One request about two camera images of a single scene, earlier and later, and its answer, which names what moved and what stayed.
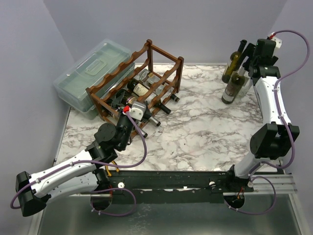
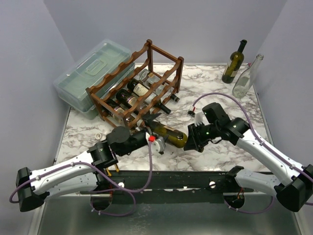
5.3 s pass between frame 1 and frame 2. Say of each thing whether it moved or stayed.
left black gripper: moved
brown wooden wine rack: stayed
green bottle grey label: stayed
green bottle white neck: moved
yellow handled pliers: stayed
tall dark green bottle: stayed
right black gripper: moved
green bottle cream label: stayed
